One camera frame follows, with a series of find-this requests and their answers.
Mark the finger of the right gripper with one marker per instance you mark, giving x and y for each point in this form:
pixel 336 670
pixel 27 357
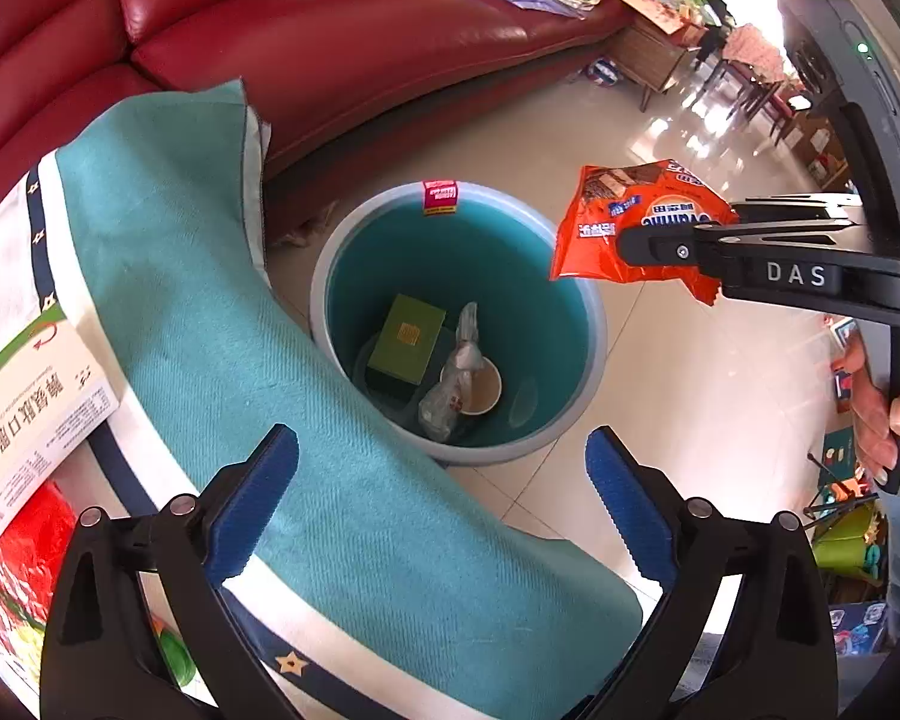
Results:
pixel 677 244

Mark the teal round trash bin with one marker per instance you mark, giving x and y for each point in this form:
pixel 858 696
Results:
pixel 547 338

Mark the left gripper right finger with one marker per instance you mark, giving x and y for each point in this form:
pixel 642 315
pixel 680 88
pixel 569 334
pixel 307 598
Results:
pixel 776 658

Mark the white medicine box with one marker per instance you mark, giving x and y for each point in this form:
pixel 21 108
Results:
pixel 53 394

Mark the wooden side table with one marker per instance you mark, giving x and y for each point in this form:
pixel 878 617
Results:
pixel 649 50

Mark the clear plastic water bottle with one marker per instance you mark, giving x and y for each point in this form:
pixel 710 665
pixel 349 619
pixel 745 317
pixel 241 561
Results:
pixel 440 408

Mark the teal patterned tablecloth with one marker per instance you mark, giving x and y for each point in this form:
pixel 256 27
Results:
pixel 379 588

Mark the paper cup in bin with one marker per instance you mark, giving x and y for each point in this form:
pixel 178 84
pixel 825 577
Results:
pixel 485 391

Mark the green box in bin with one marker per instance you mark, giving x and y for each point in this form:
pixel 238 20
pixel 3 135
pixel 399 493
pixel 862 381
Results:
pixel 404 347

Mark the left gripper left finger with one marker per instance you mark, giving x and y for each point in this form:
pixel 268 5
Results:
pixel 101 658

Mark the red snack bag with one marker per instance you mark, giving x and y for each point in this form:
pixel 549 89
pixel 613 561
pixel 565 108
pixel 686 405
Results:
pixel 32 550

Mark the person's right hand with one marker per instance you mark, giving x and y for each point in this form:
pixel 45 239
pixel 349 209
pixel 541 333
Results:
pixel 876 420

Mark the orange biscuit wrapper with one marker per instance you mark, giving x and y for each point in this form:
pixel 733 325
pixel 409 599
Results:
pixel 652 197

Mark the dark red leather sofa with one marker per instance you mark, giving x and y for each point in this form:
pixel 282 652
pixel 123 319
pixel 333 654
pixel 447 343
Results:
pixel 346 86

